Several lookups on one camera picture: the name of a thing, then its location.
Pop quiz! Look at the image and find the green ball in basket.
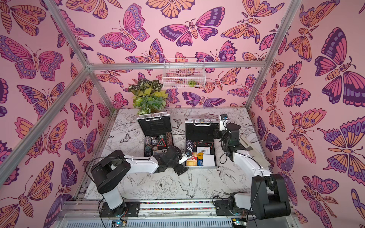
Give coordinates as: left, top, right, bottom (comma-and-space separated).
187, 80, 196, 87

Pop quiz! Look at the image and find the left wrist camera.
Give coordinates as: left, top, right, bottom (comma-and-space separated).
179, 152, 193, 164

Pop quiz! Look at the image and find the silver poker case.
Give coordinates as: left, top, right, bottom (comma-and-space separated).
137, 112, 174, 157
184, 118, 220, 169

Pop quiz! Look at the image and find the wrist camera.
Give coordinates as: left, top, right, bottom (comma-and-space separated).
179, 152, 193, 164
219, 114, 229, 132

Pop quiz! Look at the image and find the potted green plant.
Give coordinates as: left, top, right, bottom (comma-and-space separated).
128, 79, 168, 116

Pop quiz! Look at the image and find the white wire basket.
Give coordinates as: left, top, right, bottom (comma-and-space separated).
160, 58, 206, 89

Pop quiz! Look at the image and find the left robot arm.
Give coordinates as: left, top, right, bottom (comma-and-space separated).
91, 146, 193, 218

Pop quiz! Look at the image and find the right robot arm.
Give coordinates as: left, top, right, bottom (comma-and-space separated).
218, 122, 291, 220

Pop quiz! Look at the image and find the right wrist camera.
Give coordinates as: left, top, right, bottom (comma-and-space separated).
219, 114, 229, 132

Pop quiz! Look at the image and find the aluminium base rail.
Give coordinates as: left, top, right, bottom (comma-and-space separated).
55, 199, 301, 228

